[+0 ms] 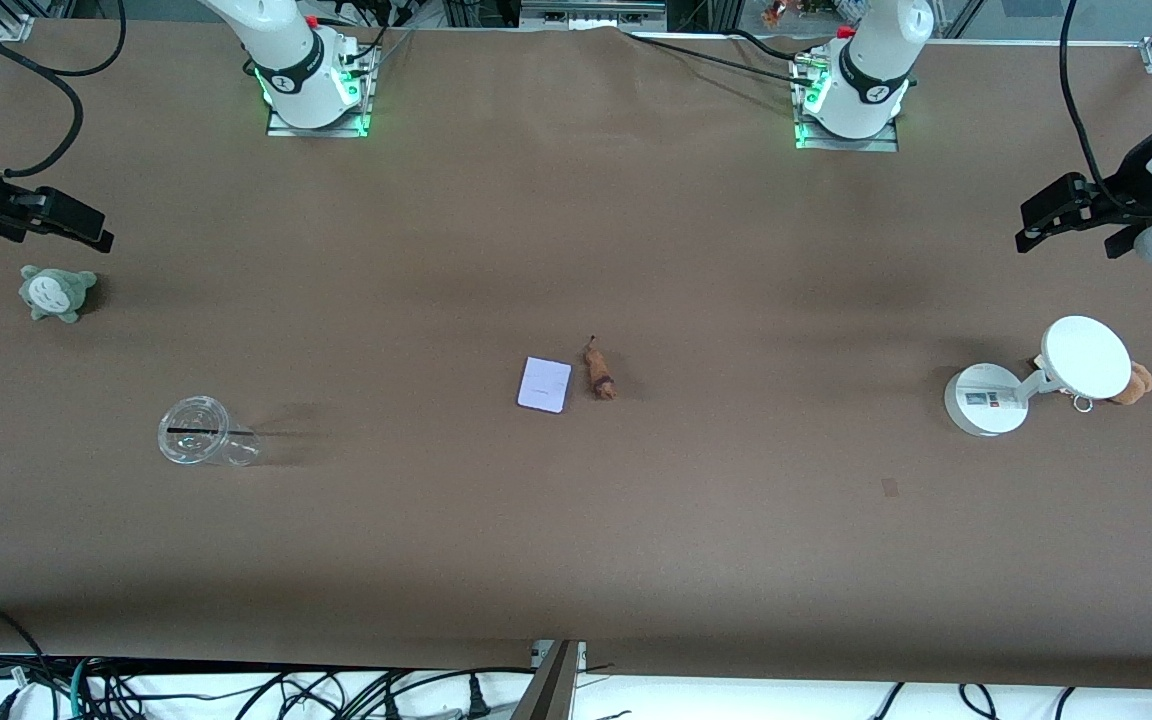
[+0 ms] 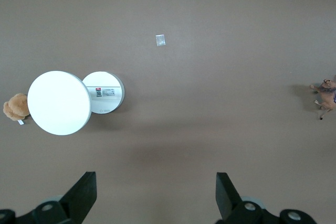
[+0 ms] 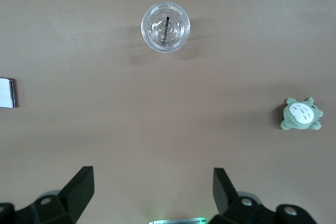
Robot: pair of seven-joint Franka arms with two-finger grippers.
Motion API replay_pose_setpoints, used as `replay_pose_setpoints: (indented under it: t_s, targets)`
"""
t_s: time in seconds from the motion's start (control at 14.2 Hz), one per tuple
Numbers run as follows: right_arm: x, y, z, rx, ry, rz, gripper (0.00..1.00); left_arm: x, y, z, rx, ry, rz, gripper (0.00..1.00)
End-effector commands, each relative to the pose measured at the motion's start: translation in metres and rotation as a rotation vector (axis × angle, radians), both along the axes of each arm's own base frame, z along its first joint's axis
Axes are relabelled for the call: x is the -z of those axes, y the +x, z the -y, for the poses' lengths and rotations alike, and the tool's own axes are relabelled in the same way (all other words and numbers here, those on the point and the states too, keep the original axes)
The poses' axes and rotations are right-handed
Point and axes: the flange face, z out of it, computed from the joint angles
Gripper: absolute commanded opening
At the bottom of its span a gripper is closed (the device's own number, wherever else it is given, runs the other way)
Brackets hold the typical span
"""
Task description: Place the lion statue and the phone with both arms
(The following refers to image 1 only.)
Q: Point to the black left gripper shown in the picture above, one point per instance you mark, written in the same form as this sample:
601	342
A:
1128	203

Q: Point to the brown lion statue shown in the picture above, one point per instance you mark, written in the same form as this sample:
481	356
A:
599	378

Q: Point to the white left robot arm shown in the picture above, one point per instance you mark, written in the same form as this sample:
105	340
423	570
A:
876	50

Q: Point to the grey totoro plush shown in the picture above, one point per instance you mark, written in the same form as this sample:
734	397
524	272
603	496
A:
54	293

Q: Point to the white round desk lamp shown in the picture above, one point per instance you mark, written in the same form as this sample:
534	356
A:
1086	357

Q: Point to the thin black straw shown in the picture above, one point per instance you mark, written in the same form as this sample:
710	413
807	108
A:
196	431

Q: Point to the clear plastic cup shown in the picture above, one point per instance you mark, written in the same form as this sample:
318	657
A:
198	445

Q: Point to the small orange toy figure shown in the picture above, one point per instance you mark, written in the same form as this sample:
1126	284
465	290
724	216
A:
774	14

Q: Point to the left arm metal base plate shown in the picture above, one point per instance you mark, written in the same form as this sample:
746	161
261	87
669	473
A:
881	146

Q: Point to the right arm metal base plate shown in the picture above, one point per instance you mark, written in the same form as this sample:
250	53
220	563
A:
286	131

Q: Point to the aluminium frame rail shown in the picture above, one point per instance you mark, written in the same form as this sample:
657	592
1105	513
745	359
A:
591	12

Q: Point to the metal table bracket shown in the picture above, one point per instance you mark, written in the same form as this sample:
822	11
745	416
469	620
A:
548	690

